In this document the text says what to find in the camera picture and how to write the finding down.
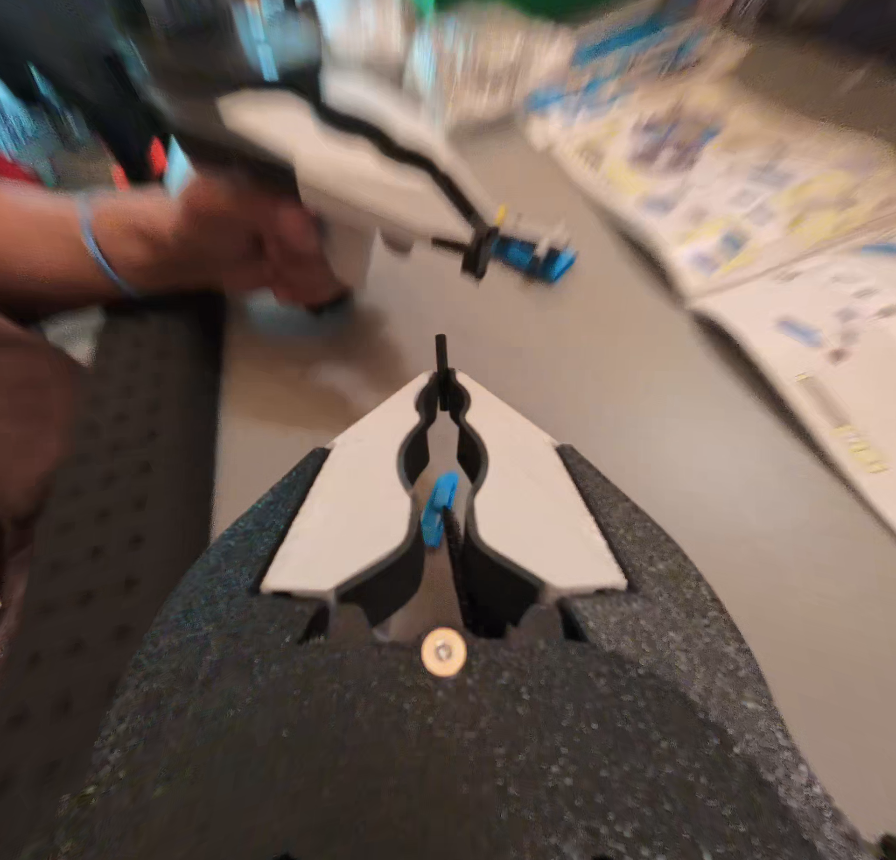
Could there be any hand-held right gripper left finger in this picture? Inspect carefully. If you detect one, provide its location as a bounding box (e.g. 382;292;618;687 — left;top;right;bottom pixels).
259;370;443;628

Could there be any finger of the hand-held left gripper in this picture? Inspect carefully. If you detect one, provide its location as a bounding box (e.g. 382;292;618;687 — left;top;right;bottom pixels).
318;69;506;238
216;90;491;252

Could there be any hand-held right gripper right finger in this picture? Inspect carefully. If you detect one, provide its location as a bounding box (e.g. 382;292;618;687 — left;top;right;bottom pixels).
447;370;630;628

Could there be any blue brick assembly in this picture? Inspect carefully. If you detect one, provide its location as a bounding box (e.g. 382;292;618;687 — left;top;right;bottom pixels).
430;205;578;288

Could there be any person's left forearm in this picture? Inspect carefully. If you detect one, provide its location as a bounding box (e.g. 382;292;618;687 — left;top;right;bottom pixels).
0;181;183;308

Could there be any grey desk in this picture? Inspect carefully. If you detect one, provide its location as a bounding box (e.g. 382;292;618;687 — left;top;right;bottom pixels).
42;34;896;840

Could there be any person's left hand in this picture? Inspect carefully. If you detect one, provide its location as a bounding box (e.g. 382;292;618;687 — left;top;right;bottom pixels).
171;174;352;311

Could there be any blue wristband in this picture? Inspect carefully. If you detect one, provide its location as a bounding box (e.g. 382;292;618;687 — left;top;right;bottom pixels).
73;191;141;299

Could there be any black perforated panel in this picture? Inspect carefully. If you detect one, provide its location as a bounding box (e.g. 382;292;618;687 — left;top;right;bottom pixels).
0;296;226;860

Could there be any person's brown garment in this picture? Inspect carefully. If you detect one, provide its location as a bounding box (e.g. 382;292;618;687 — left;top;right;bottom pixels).
0;314;81;595

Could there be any instruction booklet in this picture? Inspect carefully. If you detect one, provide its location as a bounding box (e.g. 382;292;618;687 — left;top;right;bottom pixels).
521;30;896;535

